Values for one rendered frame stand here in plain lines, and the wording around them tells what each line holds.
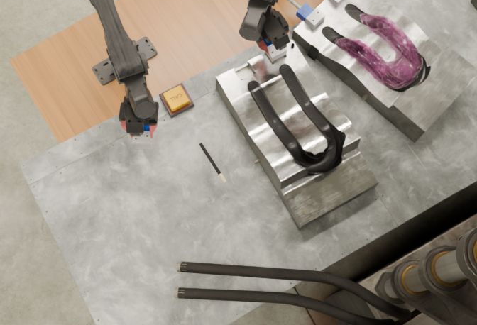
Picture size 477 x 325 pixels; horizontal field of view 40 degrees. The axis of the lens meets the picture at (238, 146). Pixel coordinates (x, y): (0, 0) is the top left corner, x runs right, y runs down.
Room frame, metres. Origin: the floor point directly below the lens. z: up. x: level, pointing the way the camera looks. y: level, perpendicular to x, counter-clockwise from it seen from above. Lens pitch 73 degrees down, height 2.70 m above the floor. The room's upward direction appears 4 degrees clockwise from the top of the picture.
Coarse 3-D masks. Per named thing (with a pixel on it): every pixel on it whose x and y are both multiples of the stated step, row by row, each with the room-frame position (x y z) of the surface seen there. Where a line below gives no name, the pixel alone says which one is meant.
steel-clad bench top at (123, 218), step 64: (384, 0) 1.09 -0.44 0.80; (448, 0) 1.11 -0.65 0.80; (320, 64) 0.86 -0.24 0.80; (192, 128) 0.62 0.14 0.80; (384, 128) 0.66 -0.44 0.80; (448, 128) 0.67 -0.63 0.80; (64, 192) 0.40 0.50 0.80; (128, 192) 0.41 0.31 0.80; (192, 192) 0.42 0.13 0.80; (256, 192) 0.44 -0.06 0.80; (384, 192) 0.46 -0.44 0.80; (448, 192) 0.47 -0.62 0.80; (64, 256) 0.22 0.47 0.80; (128, 256) 0.23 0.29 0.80; (192, 256) 0.24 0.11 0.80; (256, 256) 0.25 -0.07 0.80; (320, 256) 0.26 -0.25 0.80; (128, 320) 0.05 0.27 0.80; (192, 320) 0.06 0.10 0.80
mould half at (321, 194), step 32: (256, 64) 0.80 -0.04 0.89; (288, 64) 0.81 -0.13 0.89; (224, 96) 0.71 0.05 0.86; (288, 96) 0.71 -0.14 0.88; (320, 96) 0.72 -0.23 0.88; (256, 128) 0.61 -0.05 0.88; (288, 128) 0.61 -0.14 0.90; (352, 128) 0.61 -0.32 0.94; (288, 160) 0.50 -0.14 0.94; (352, 160) 0.53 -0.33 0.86; (288, 192) 0.43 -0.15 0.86; (320, 192) 0.43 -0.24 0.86; (352, 192) 0.44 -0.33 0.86
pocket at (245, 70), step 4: (248, 64) 0.81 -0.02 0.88; (236, 68) 0.79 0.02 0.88; (240, 68) 0.79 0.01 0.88; (244, 68) 0.80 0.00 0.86; (248, 68) 0.80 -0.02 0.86; (252, 68) 0.79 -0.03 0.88; (236, 72) 0.78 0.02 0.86; (240, 72) 0.79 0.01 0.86; (244, 72) 0.79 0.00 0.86; (248, 72) 0.79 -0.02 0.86; (252, 72) 0.79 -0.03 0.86; (240, 76) 0.77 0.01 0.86; (244, 76) 0.77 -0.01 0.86; (248, 76) 0.78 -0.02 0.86; (240, 80) 0.76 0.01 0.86
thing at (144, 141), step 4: (144, 128) 0.57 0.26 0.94; (148, 128) 0.57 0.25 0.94; (144, 132) 0.55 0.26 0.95; (148, 132) 0.55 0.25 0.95; (136, 136) 0.54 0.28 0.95; (140, 136) 0.54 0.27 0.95; (144, 136) 0.54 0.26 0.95; (148, 136) 0.54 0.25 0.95; (132, 140) 0.53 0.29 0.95; (136, 140) 0.53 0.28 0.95; (140, 140) 0.53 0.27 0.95; (144, 140) 0.53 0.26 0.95; (148, 140) 0.53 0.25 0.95; (152, 140) 0.54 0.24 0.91; (136, 144) 0.52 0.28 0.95; (140, 144) 0.52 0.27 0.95; (144, 144) 0.52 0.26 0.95; (148, 144) 0.52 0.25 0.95; (152, 144) 0.53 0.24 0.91; (136, 148) 0.52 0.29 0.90; (140, 148) 0.52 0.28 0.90
